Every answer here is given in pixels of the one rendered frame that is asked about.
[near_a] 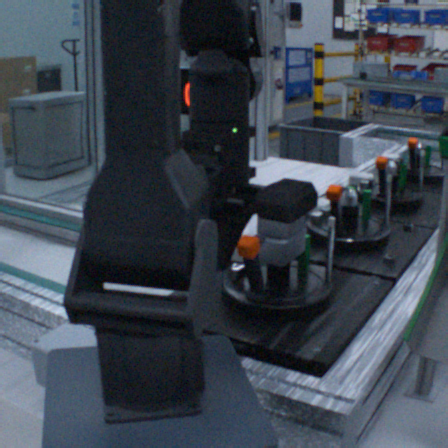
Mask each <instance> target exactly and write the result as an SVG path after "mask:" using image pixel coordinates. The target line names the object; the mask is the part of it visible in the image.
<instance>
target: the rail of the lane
mask: <svg viewBox="0 0 448 448"><path fill-rule="evenodd" d="M63 297H64V295H61V294H59V293H56V292H53V291H51V290H50V289H47V288H44V287H42V286H39V285H35V284H32V283H29V282H27V281H24V280H21V279H18V278H16V277H14V276H13V275H10V274H8V273H5V272H2V271H0V348H1V349H4V350H6V351H8V352H10V353H12V354H14V355H16V356H19V357H21V358H23V359H24V360H27V361H29V362H31V363H32V364H33V358H32V356H31V350H30V342H33V340H35V339H37V338H39V337H41V336H42V335H43V334H47V333H49V332H51V330H53V329H55V328H57V327H59V326H60V325H61V326H62V325H63V324H65V323H67V322H68V321H69V320H68V317H67V314H66V311H65V308H64V305H63V301H62V300H63ZM231 344H232V346H233V349H234V351H235V352H236V354H237V356H238V358H239V360H240V362H241V364H242V367H243V369H244V371H245V373H246V375H247V377H248V379H249V380H250V382H251V385H252V387H253V389H254V391H255V393H256V394H257V396H258V398H259V400H260V403H261V405H262V406H263V408H264V410H265V412H266V414H267V416H268V417H269V419H270V422H271V424H272V425H273V427H274V429H275V430H274V431H275V433H276V434H277V436H278V440H279V441H278V448H356V441H357V435H358V431H359V422H360V414H361V412H362V403H363V393H364V391H363V392H362V391H361V390H358V389H355V388H352V387H347V386H344V385H341V384H338V383H331V382H329V381H326V380H323V379H317V378H314V377H311V376H308V375H305V374H302V373H300V374H299V373H296V372H293V371H290V370H287V369H284V368H281V367H278V366H276V367H275V366H272V365H269V364H266V363H263V362H259V361H256V360H253V359H250V358H248V346H244V345H239V344H236V343H233V342H231Z"/></svg>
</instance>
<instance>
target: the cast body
mask: <svg viewBox="0 0 448 448"><path fill-rule="evenodd" d="M256 236H261V237H265V242H264V243H263V245H262V246H261V247H260V250H259V252H258V257H259V261H260V262H262V263H267V264H272V265H276V266H281V267H284V266H285V265H286V264H288V263H289V262H291V261H293V260H294V259H295V258H297V257H298V255H299V254H301V253H302V252H303V251H304V250H305V239H306V229H305V228H304V215H303V216H302V217H300V218H299V220H297V221H295V222H294V223H292V224H283V223H278V222H273V221H268V220H262V218H260V217H258V216H257V234H256Z"/></svg>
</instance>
